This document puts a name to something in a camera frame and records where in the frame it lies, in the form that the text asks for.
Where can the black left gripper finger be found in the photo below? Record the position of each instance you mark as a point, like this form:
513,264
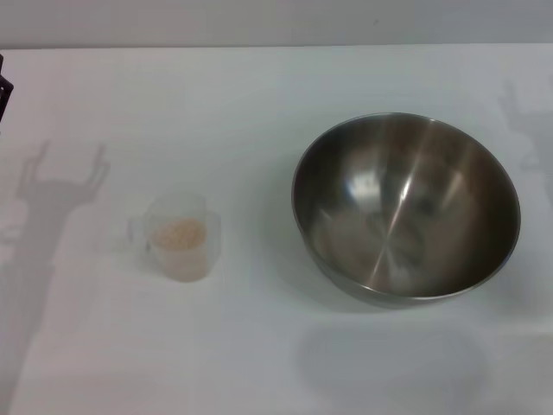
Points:
4,93

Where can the white rice grains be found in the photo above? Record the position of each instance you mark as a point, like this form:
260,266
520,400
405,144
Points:
179,234

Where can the clear plastic measuring cup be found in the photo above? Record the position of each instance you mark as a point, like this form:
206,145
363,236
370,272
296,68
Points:
186,263

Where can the stainless steel mixing bowl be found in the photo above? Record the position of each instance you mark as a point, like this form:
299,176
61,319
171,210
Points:
406,207

